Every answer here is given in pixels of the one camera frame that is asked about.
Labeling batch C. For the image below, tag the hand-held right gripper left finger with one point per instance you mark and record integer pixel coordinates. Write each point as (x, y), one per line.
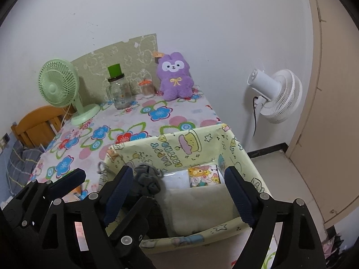
(119, 193)

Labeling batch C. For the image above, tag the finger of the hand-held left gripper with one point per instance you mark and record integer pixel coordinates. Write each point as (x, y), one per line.
(137, 215)
(70, 178)

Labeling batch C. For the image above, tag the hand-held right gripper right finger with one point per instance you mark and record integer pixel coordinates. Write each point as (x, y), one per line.
(237, 193)

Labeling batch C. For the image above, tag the grey socks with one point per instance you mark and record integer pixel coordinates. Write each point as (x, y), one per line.
(147, 182)

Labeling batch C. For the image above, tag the cartoon print tissue pack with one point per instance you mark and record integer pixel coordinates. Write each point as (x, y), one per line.
(204, 175)

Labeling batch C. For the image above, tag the white fluffy towel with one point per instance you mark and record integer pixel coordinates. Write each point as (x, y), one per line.
(196, 210)

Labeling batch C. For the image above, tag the yellow printed storage box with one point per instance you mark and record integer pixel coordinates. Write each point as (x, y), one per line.
(168, 145)

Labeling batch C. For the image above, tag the grey plaid blanket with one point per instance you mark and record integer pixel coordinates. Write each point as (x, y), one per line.
(22, 162)

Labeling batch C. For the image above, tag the wooden chair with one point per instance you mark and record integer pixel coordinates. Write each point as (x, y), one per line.
(36, 123)

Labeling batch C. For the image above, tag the floral tablecloth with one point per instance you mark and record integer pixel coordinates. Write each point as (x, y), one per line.
(126, 123)

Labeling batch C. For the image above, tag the green desk fan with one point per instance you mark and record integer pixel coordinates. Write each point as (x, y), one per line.
(56, 84)

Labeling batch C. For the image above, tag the glass jar with green lid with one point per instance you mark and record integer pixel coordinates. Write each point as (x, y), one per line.
(120, 95)

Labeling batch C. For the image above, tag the white standing fan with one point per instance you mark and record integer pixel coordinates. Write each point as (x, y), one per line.
(280, 98)

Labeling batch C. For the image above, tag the small jar with orange lid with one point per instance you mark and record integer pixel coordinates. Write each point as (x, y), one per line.
(147, 89)

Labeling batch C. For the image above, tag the green printed board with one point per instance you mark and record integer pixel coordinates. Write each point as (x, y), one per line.
(95, 61)

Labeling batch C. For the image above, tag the purple plush bunny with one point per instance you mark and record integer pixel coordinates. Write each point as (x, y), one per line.
(175, 84)

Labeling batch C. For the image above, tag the beige wardrobe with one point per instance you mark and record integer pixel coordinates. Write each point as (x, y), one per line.
(336, 117)

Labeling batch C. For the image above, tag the wall socket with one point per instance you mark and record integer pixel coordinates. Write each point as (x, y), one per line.
(5, 139)

